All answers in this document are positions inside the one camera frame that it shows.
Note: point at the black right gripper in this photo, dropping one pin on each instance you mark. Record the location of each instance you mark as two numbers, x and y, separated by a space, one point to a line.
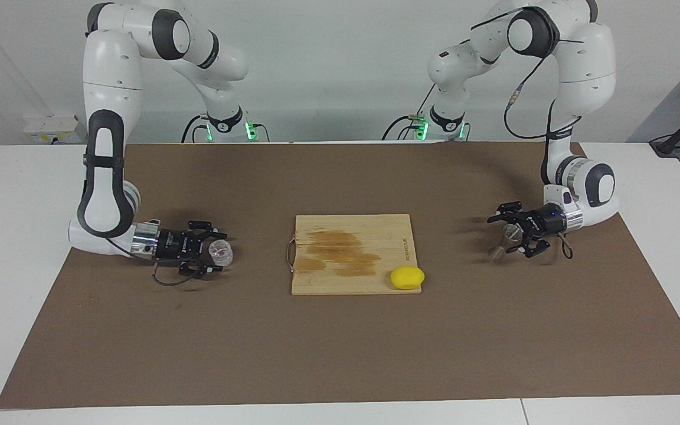
175 245

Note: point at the yellow lemon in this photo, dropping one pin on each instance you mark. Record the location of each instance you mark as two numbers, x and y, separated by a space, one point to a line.
407 278

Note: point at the small clear glass cup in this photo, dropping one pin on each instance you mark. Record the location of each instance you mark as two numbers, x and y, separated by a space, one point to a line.
222 254

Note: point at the steel double jigger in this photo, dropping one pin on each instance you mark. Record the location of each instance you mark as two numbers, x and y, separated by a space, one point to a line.
498 254

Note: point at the white wall socket box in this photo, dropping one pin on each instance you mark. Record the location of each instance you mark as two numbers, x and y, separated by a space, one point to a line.
51 127

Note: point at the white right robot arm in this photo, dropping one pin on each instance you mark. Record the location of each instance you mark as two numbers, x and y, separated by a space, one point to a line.
104 71

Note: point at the large brown table mat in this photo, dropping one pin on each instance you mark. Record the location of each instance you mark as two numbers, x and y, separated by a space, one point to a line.
340 354

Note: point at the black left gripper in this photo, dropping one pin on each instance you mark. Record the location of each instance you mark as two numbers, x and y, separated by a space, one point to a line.
546 223

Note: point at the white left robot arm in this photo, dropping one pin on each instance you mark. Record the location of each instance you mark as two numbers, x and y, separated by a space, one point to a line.
582 59

